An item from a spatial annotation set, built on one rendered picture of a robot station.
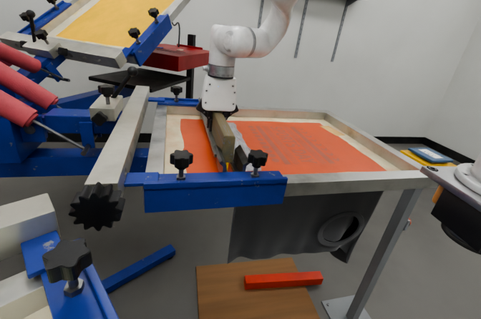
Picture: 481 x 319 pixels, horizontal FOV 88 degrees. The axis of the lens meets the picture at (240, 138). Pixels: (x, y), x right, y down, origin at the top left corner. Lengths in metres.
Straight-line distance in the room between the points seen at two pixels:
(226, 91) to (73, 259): 0.55
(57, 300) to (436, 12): 4.14
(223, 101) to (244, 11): 2.13
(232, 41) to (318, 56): 2.59
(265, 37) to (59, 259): 0.60
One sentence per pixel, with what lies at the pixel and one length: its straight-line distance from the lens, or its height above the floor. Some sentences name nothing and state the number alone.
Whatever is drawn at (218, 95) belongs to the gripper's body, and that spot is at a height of 1.12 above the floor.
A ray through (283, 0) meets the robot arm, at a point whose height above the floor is 1.36.
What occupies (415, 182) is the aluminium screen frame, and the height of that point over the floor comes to 0.98.
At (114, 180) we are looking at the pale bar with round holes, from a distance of 0.48.
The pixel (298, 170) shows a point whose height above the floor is 0.96.
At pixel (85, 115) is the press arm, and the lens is 0.78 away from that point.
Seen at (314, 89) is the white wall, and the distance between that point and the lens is 3.26.
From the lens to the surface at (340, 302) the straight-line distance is 1.72.
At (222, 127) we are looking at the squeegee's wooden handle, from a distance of 0.65.
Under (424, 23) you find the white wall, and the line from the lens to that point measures 4.05.
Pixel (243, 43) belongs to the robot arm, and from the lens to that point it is 0.63.
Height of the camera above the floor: 1.30
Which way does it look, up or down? 24 degrees down
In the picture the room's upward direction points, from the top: 8 degrees clockwise
